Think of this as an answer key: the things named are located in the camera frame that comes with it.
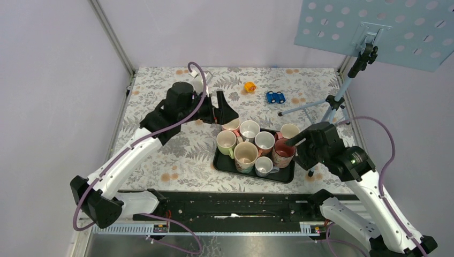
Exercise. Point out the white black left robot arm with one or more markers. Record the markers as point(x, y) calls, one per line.
point(98, 195)

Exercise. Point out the light blue tripod stand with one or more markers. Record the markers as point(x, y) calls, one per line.
point(366, 55)

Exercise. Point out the black plastic tray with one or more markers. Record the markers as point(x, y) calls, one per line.
point(224, 163)

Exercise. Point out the yellow ceramic mug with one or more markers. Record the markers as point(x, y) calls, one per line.
point(287, 131)

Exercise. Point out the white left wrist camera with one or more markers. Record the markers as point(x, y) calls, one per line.
point(197, 81)

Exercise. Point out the blue white ceramic mug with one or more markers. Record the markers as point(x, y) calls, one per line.
point(249, 130)

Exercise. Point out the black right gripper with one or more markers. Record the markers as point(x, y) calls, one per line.
point(302, 159)

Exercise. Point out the floral patterned tablecloth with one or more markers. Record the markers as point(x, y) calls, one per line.
point(185, 163)

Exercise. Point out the beige teal ceramic mug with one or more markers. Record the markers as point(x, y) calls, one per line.
point(245, 156)

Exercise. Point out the brown ceramic mug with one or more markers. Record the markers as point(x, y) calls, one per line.
point(264, 142)

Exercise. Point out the salmon pink ceramic mug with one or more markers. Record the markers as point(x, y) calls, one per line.
point(233, 126)

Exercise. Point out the light blue perforated board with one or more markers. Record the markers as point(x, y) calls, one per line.
point(413, 34)

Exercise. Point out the small orange toy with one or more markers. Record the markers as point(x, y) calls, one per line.
point(250, 87)

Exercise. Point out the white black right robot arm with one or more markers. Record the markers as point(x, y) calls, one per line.
point(389, 232)

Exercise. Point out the green ceramic mug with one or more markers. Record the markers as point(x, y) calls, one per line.
point(226, 142)

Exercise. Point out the grey ceramic mug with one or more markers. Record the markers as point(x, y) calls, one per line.
point(264, 167)

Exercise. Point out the blue toy car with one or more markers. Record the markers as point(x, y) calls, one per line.
point(275, 97)

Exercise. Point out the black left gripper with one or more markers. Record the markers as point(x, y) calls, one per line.
point(224, 114)

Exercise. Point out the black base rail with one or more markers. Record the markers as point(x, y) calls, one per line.
point(238, 212)

